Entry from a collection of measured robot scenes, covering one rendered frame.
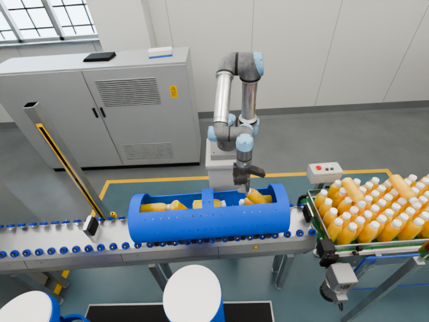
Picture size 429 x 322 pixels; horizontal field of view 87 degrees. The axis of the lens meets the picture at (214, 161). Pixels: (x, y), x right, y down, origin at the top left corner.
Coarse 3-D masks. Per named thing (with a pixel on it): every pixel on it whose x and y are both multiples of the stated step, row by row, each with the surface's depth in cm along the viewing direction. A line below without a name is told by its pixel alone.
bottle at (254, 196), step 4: (252, 188) 125; (252, 192) 123; (256, 192) 124; (248, 196) 124; (252, 196) 123; (256, 196) 124; (260, 196) 126; (252, 200) 124; (256, 200) 125; (260, 200) 126; (264, 200) 128
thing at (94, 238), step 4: (88, 216) 140; (92, 216) 141; (88, 220) 138; (92, 220) 138; (96, 220) 142; (84, 224) 136; (88, 224) 136; (92, 224) 137; (96, 224) 142; (84, 228) 134; (88, 228) 134; (92, 228) 137; (96, 228) 142; (100, 228) 149; (84, 232) 135; (88, 232) 135; (92, 232) 137; (96, 232) 144; (100, 232) 149; (88, 236) 138; (92, 236) 139; (96, 236) 144; (92, 240) 141; (96, 240) 144
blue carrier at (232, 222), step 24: (216, 192) 144; (264, 192) 146; (144, 216) 122; (168, 216) 122; (216, 216) 121; (240, 216) 121; (264, 216) 121; (288, 216) 121; (144, 240) 126; (168, 240) 129
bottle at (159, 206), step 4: (144, 204) 138; (148, 204) 138; (152, 204) 138; (156, 204) 137; (160, 204) 137; (164, 204) 138; (140, 208) 136; (144, 208) 136; (148, 208) 136; (152, 208) 136; (156, 208) 136; (160, 208) 136; (164, 208) 137; (140, 212) 136
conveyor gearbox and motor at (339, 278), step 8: (336, 264) 132; (344, 264) 131; (328, 272) 136; (336, 272) 129; (344, 272) 128; (352, 272) 128; (328, 280) 137; (336, 280) 126; (344, 280) 125; (352, 280) 125; (320, 288) 149; (328, 288) 139; (336, 288) 129; (344, 288) 129; (328, 296) 142; (336, 296) 133; (344, 296) 133
